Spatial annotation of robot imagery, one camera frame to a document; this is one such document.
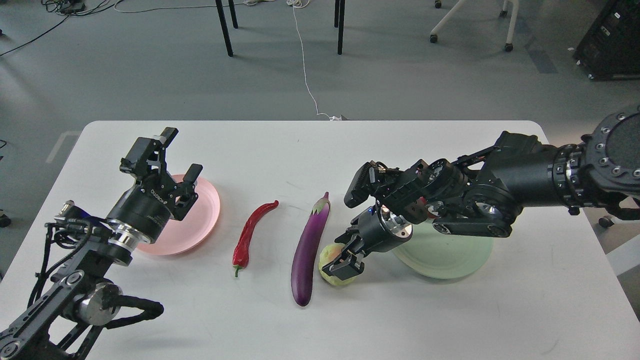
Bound black table legs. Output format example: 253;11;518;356
214;0;346;58

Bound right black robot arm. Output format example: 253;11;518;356
321;105;640;281

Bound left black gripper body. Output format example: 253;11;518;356
106;175;182;242

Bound white cable on floor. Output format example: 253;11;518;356
286;0;348;122

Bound red chili pepper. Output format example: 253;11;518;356
231;200;279;278

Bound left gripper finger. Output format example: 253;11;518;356
173;163;203;221
119;127;179;182

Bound white chair base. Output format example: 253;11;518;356
429;0;521;53

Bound green plate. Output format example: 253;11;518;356
392;222;494;280

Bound pink plate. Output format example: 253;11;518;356
135;177;222;256

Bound green yellow peach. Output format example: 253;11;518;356
317;243;357;287

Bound chair caster right edge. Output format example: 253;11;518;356
598;215;621;229

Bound purple eggplant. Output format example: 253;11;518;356
290;192;330;307

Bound black equipment case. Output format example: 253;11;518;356
573;0;640;81

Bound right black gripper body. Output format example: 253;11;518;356
349;205;413;256

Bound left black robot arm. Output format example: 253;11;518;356
1;127;202;360

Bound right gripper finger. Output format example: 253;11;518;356
327;250;365;281
333;227;363;261

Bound black cables on floor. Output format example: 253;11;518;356
0;0;126;58

